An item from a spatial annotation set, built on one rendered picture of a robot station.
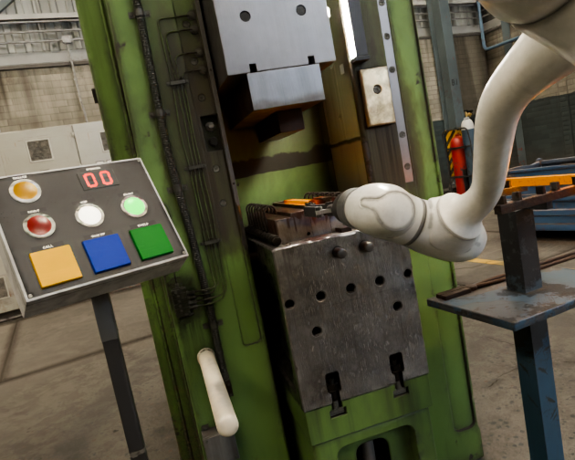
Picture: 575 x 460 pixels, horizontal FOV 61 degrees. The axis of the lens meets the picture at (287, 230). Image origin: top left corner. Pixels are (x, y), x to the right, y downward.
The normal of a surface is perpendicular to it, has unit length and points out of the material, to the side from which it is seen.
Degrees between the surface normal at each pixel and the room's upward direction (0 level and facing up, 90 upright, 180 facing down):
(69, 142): 90
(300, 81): 90
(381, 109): 90
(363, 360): 90
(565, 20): 120
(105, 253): 60
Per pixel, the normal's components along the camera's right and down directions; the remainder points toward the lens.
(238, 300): 0.26, 0.07
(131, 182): 0.46, -0.50
